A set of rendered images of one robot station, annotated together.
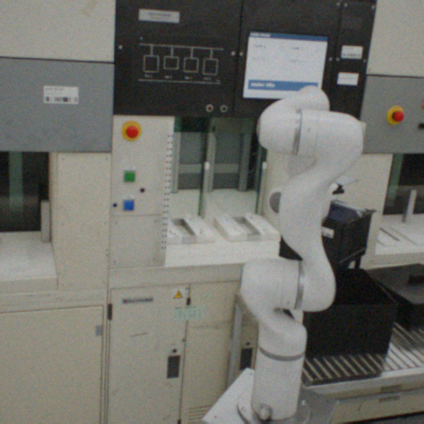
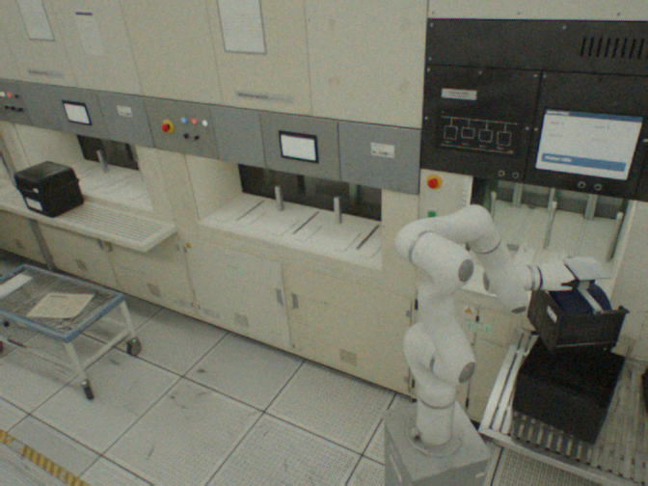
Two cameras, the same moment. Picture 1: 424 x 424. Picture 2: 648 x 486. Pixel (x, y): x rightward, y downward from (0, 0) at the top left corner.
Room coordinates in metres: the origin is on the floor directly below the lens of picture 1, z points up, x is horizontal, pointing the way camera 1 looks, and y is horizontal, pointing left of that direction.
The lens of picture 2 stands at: (0.40, -0.88, 2.24)
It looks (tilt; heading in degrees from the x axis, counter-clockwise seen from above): 32 degrees down; 51
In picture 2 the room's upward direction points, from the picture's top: 4 degrees counter-clockwise
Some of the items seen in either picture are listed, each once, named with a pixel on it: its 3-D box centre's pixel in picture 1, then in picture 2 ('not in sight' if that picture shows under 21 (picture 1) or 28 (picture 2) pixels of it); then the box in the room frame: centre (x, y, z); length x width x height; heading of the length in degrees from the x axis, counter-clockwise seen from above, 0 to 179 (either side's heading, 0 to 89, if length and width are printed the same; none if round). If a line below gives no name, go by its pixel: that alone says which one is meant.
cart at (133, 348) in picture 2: not in sight; (58, 323); (0.70, 2.17, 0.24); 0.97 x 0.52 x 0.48; 112
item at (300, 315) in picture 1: (336, 309); (567, 382); (1.81, -0.43, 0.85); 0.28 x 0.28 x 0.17; 11
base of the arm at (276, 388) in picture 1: (277, 378); (435, 414); (1.37, -0.21, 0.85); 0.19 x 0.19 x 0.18
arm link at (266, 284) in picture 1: (273, 304); (430, 362); (1.37, -0.17, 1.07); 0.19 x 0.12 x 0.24; 86
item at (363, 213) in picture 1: (326, 224); (575, 306); (1.88, -0.38, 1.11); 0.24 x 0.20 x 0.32; 53
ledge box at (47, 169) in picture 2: not in sight; (49, 188); (1.00, 2.57, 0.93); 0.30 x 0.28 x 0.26; 106
